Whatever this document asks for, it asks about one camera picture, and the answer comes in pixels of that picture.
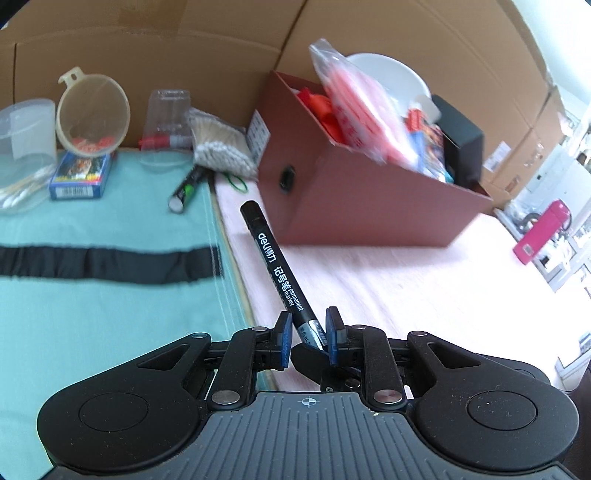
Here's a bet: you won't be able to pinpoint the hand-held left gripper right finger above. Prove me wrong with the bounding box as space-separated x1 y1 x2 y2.
324 306 467 407

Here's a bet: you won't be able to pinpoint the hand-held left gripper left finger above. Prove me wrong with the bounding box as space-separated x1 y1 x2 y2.
139 311 294 409

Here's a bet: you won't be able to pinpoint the black marker pen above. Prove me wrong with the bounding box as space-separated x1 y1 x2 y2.
240 200 331 354

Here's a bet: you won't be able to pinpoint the brown cardboard box container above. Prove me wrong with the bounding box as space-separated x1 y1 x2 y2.
247 71 494 247

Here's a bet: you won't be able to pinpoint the blue card box white flap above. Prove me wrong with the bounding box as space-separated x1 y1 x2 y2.
406 108 448 178

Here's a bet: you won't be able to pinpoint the zip bag of pink straws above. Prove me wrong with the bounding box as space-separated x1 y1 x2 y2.
308 39 414 164

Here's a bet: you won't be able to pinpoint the black charger box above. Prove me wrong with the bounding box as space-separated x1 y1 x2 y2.
429 95 485 190

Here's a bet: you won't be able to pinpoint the clear plastic cylinder container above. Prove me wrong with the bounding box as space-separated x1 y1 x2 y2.
0 98 58 215

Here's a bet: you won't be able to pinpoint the green black battery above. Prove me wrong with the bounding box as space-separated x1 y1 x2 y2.
168 165 208 214

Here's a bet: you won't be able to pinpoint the bag of wooden cotton swabs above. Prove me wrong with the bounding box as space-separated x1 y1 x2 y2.
185 107 259 178

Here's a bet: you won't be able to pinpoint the teal cloth with black stripe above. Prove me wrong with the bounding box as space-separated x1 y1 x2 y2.
0 148 273 480

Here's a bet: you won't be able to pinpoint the magenta box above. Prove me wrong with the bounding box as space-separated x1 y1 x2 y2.
512 199 573 265

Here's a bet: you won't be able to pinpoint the red grey small marker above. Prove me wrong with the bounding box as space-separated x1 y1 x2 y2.
139 134 192 149

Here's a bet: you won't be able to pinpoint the clear plastic blister box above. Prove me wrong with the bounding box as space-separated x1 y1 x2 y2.
145 89 195 148

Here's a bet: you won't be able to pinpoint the stacked cardboard cartons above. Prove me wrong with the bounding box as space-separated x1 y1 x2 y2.
480 83 566 204

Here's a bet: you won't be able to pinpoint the white paper bowl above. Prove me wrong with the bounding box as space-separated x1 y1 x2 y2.
344 53 435 121

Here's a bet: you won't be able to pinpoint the bunch of loose cotton swabs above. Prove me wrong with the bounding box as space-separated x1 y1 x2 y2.
0 168 54 210

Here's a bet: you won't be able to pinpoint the beige plastic funnel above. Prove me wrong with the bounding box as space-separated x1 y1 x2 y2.
55 67 131 155

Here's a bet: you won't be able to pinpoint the brown cardboard backdrop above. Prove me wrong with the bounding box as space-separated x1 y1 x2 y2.
0 0 555 153

